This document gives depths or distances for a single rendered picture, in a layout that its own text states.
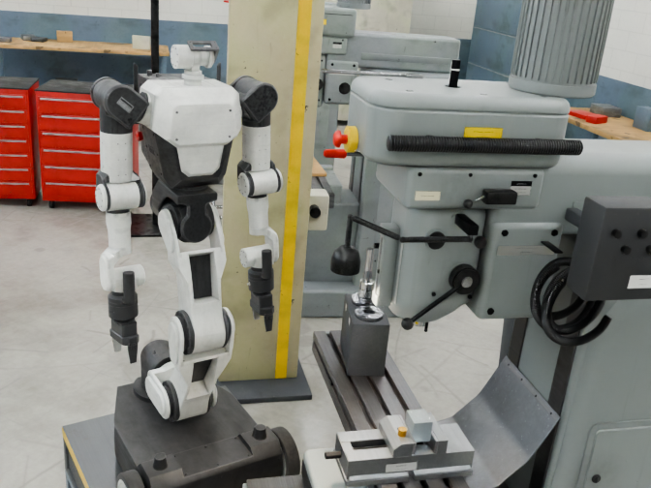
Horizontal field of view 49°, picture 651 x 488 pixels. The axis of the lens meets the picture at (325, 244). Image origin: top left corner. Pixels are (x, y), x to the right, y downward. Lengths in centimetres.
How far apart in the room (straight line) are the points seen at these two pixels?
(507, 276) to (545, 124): 37
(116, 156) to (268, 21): 139
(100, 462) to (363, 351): 107
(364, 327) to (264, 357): 166
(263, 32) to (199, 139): 127
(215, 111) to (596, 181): 105
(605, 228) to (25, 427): 289
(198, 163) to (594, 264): 116
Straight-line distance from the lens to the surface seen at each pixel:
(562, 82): 174
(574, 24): 173
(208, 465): 247
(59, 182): 641
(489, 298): 180
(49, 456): 355
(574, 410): 203
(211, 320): 230
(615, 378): 202
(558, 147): 168
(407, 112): 155
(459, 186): 165
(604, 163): 184
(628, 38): 845
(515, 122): 166
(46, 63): 1075
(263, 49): 334
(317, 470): 213
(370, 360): 233
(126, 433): 266
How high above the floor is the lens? 213
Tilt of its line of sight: 21 degrees down
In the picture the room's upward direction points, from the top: 5 degrees clockwise
